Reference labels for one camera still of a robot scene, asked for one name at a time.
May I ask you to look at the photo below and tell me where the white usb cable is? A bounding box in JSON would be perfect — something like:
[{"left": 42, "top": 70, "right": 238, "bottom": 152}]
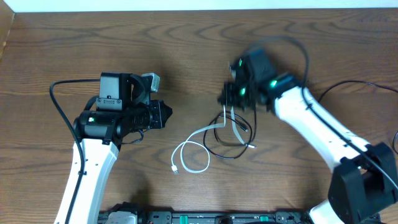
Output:
[{"left": 170, "top": 104, "right": 257, "bottom": 175}]

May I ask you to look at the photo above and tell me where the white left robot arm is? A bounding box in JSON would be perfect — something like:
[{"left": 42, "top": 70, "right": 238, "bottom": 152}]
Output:
[{"left": 55, "top": 96, "right": 172, "bottom": 223}]

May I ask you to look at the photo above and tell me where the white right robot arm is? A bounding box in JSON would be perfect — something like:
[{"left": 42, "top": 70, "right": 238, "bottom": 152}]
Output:
[{"left": 218, "top": 67, "right": 397, "bottom": 223}]

